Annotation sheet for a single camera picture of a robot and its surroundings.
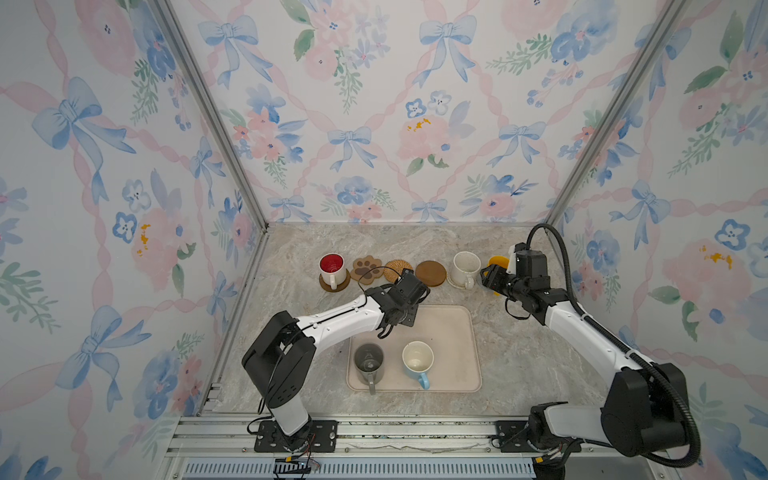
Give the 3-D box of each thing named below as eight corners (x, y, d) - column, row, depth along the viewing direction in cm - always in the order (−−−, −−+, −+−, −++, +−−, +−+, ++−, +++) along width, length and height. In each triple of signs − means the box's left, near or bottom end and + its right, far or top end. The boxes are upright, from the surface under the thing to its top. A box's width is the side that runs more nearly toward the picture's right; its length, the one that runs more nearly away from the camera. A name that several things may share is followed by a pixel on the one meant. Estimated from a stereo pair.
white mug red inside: (320, 294, 102) (315, 279, 95) (325, 268, 109) (320, 252, 102) (344, 294, 102) (340, 279, 95) (347, 268, 109) (344, 252, 102)
